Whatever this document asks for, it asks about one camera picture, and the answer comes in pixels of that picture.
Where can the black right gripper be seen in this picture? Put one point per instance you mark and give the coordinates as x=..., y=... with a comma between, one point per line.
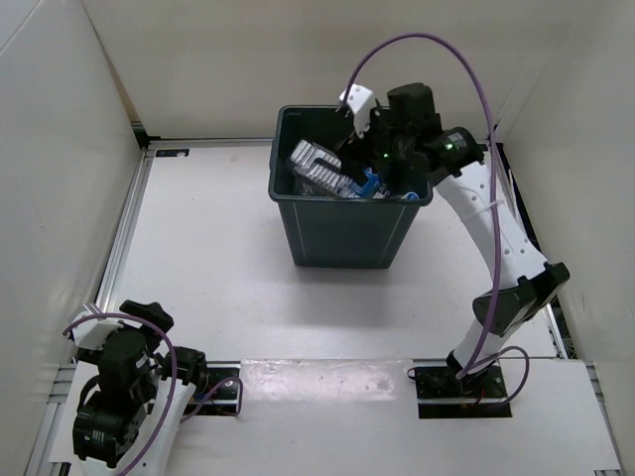
x=353, y=151

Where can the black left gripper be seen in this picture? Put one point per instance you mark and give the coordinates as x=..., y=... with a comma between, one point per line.
x=152, y=311

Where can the clear bottle light blue label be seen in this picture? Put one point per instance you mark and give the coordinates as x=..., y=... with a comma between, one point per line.
x=373, y=187

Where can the clear bottle apple label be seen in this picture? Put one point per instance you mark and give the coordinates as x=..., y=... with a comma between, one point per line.
x=318, y=173

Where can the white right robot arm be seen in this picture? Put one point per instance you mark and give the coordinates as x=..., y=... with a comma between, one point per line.
x=408, y=145

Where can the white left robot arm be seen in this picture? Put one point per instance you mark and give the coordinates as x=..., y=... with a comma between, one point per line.
x=129, y=413

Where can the dark green plastic bin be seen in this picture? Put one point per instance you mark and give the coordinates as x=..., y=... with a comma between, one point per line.
x=328, y=232

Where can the black blue table sticker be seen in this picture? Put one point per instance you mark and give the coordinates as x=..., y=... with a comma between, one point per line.
x=172, y=153

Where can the aluminium table frame rail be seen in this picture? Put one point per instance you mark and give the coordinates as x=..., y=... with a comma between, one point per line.
x=106, y=297

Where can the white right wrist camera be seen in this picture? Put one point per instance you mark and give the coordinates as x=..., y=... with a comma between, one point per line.
x=359, y=101

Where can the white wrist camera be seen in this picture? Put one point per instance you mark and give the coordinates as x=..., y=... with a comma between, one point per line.
x=92, y=334
x=359, y=101

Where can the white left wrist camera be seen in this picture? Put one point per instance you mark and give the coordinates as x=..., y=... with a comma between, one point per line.
x=92, y=334

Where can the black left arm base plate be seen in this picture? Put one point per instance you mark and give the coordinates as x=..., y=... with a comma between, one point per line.
x=221, y=394

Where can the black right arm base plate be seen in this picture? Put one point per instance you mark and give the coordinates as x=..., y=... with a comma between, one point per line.
x=441, y=396

